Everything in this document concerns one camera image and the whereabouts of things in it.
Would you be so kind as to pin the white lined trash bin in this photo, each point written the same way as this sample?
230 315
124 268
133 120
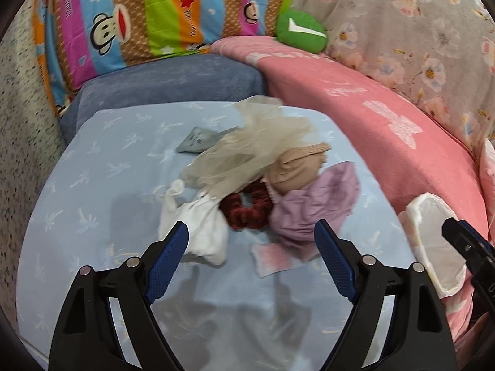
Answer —
422 222

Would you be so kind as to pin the blue-grey velvet pillow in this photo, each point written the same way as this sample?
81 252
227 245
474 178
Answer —
198 77

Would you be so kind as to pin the pink blanket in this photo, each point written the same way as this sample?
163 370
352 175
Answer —
407 152

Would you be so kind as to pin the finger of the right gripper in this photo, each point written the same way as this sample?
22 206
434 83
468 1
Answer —
477 253

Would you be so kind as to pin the beige mesh tulle bag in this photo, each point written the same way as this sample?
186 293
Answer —
244 155

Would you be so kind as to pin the colourful striped monkey pillow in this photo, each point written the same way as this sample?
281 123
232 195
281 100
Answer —
78 40

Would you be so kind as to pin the green plush check cushion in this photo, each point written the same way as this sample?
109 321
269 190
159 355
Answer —
300 30

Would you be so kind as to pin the white sock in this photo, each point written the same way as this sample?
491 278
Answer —
207 226

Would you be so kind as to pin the dark red scrunchie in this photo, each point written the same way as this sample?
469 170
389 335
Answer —
248 209

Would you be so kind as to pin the grey floral quilt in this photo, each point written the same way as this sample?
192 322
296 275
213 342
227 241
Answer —
438 54

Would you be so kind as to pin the speckled white bed sheet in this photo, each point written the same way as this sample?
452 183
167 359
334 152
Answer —
31 145

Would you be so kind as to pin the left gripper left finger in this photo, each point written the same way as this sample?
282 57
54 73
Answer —
106 321

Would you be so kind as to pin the purple fabric cap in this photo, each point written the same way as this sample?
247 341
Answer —
331 197

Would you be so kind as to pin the pink paper wrapper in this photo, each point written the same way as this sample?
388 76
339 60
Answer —
271 258

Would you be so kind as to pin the grey small pouch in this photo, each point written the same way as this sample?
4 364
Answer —
200 139

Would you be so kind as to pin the beige stocking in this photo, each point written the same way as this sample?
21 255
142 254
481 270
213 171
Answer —
296 167

